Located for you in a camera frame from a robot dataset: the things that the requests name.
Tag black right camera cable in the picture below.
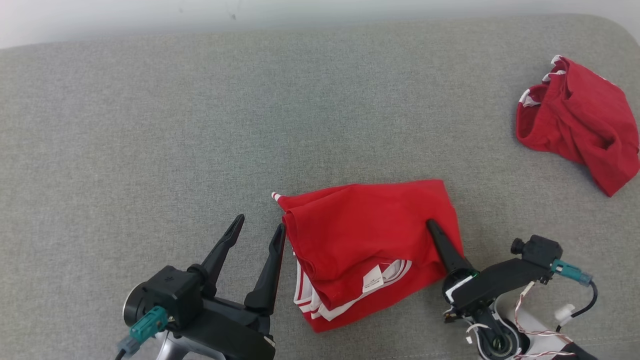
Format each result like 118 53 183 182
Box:
555 280 600 321

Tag red shorts with white stripes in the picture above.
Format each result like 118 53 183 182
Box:
515 55 640 198

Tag red white right arm wires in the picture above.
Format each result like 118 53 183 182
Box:
512 281 576 360

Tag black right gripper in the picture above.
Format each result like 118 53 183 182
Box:
426 219 549 314

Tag teal left camera cable connector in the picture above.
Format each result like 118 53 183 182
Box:
117 306 169 357

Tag teal camera cable connector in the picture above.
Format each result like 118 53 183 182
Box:
551 259 595 287
117 306 169 357

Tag red jersey with white sleeves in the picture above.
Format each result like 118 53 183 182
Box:
271 179 465 334

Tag small white cable tag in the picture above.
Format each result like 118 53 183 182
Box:
553 303 576 324

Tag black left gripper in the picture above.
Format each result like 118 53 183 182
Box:
185 214 287 360

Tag teal right camera cable connector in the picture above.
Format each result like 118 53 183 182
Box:
551 259 595 287

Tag grey fabric sofa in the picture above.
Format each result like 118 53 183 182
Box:
0 14 640 360

